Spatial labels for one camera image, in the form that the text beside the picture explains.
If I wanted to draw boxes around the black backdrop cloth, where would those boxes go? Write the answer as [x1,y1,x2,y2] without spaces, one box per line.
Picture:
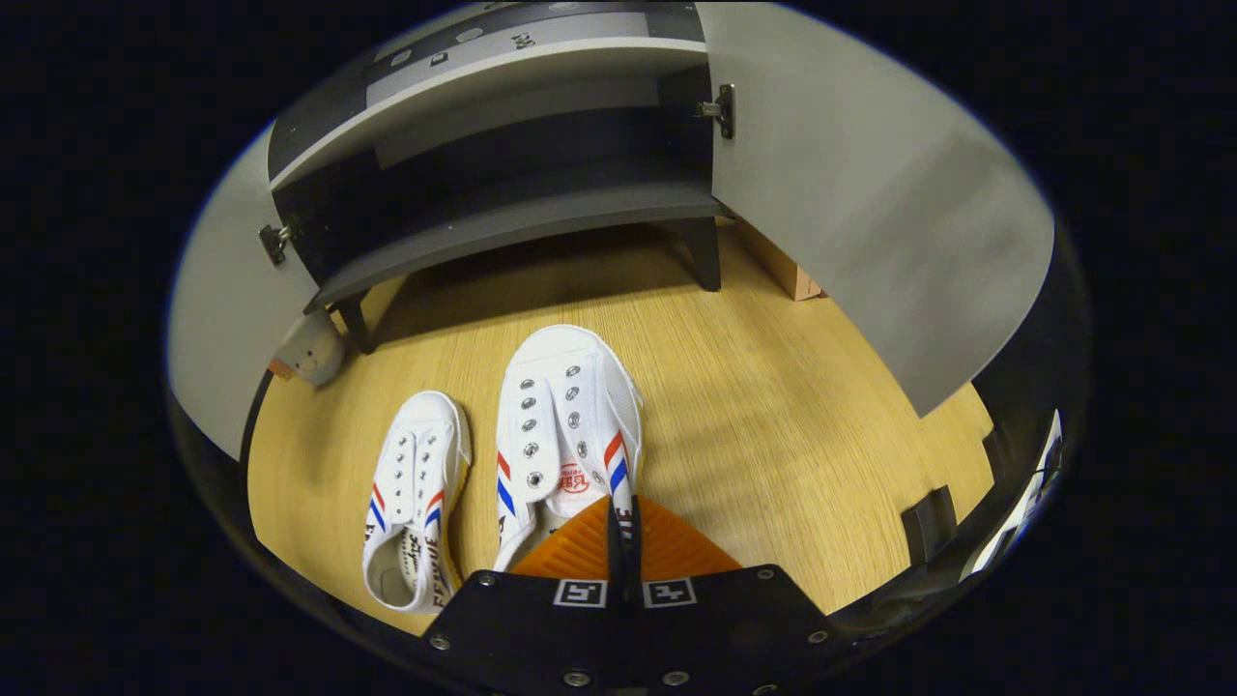
[971,227,1093,504]

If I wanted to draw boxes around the white striped canvas shoe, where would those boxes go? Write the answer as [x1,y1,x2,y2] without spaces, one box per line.
[493,324,646,573]
[362,390,473,615]

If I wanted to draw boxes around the white cabinet door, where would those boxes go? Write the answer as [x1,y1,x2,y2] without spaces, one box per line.
[696,0,1056,419]
[166,126,320,463]

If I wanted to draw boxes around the small grey object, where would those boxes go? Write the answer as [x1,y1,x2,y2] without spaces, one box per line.
[268,309,347,388]

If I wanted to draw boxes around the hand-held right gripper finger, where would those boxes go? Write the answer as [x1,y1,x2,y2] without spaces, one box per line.
[625,495,857,696]
[423,496,625,696]

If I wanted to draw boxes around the orange and white book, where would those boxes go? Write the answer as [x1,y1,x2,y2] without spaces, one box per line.
[739,220,824,302]

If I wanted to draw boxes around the white shoe cabinet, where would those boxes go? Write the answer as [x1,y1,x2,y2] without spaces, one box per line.
[259,0,737,355]

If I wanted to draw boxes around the black floor block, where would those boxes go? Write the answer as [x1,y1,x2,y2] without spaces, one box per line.
[902,486,960,567]

